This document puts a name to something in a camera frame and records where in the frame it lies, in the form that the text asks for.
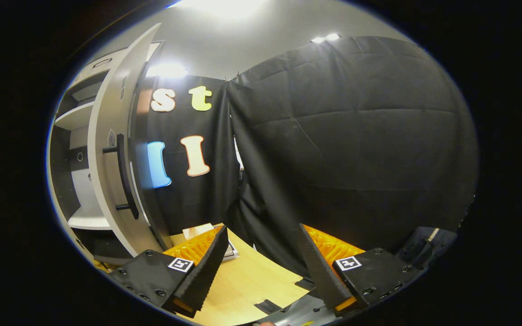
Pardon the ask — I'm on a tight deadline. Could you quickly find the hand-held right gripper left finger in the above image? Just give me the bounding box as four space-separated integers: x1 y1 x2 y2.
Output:
107 225 230 318

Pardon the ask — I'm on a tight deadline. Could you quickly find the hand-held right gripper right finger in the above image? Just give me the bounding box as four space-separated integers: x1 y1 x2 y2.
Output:
298 223 425 317

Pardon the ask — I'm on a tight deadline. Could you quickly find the white cardboard box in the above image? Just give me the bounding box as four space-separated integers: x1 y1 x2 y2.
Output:
182 223 240 262

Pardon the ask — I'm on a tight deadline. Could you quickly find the dark blue fabric item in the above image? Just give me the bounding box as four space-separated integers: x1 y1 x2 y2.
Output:
397 226 459 272

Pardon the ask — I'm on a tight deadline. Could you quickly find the black door handle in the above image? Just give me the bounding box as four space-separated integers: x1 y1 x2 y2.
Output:
102 134 140 221

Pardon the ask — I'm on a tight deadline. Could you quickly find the grey cabinet door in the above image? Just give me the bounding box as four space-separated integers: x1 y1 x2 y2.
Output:
87 23 173 259

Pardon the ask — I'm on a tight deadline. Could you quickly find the black backdrop cloth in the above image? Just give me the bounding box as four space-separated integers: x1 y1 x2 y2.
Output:
136 75 243 236
227 35 478 277

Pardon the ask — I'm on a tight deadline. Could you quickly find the grey cabinet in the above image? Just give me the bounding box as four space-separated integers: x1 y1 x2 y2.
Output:
47 42 162 265

